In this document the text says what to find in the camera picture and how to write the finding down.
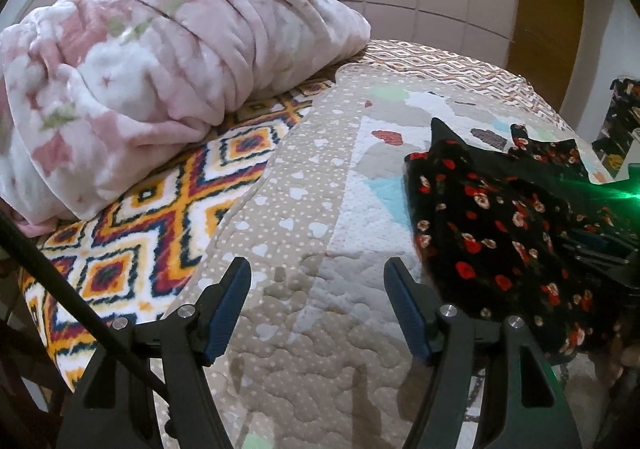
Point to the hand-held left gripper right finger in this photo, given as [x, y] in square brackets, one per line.
[406, 314]

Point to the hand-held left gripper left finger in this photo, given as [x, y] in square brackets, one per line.
[227, 314]

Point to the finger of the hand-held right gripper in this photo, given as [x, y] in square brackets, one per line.
[600, 255]
[597, 236]

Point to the black floral garment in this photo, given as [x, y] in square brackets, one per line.
[480, 239]

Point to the beige heart-print quilt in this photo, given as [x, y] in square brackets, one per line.
[310, 239]

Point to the colourful geometric blanket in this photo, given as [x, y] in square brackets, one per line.
[150, 229]

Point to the cluttered white shelf unit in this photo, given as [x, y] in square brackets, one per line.
[620, 119]

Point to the wooden door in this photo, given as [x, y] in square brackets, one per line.
[545, 19]

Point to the diamond-pattern bed sheet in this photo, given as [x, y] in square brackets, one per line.
[450, 61]

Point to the pink floral fleece blanket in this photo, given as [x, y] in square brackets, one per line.
[150, 54]

